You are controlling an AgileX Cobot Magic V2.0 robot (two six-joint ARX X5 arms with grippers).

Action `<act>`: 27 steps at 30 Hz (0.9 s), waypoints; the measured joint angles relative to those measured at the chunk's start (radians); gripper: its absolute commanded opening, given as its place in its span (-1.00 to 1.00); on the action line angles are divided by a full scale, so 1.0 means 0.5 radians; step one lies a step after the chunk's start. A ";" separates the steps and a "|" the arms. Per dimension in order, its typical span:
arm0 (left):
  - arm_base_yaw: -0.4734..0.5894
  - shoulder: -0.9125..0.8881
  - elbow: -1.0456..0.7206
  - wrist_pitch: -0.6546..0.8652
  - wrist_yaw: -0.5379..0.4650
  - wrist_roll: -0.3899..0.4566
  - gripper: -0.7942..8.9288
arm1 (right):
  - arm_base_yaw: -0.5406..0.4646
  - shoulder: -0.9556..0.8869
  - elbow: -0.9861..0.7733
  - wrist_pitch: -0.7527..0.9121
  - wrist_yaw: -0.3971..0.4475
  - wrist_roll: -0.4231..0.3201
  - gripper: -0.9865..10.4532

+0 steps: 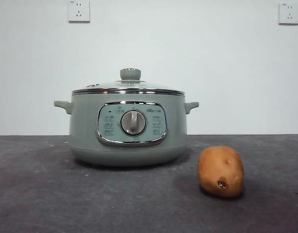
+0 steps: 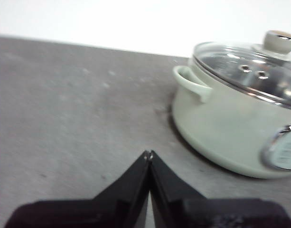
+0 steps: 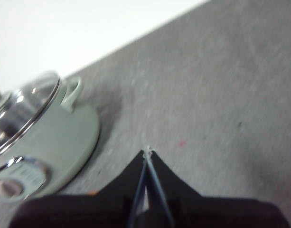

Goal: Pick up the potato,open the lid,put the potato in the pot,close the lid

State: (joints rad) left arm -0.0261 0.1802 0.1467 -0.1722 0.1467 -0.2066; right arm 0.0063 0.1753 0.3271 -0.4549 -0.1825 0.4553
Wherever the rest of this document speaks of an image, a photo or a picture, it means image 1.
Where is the pale green electric pot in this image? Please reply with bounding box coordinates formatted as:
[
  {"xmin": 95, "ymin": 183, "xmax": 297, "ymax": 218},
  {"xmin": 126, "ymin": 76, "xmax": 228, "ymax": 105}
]
[{"xmin": 53, "ymin": 91, "xmax": 200, "ymax": 167}]

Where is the brown potato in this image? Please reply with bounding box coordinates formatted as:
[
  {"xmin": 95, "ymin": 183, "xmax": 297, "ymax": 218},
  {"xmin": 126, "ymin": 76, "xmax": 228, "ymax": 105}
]
[{"xmin": 197, "ymin": 145, "xmax": 245, "ymax": 198}]

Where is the white wall socket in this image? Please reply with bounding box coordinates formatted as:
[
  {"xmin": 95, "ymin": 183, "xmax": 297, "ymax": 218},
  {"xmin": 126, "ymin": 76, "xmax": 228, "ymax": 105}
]
[
  {"xmin": 68, "ymin": 0, "xmax": 90, "ymax": 24},
  {"xmin": 278, "ymin": 2, "xmax": 298, "ymax": 25}
]

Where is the glass lid with green knob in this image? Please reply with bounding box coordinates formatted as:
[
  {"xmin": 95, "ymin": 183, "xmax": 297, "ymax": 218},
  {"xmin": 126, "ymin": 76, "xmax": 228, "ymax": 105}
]
[{"xmin": 72, "ymin": 68, "xmax": 185, "ymax": 95}]

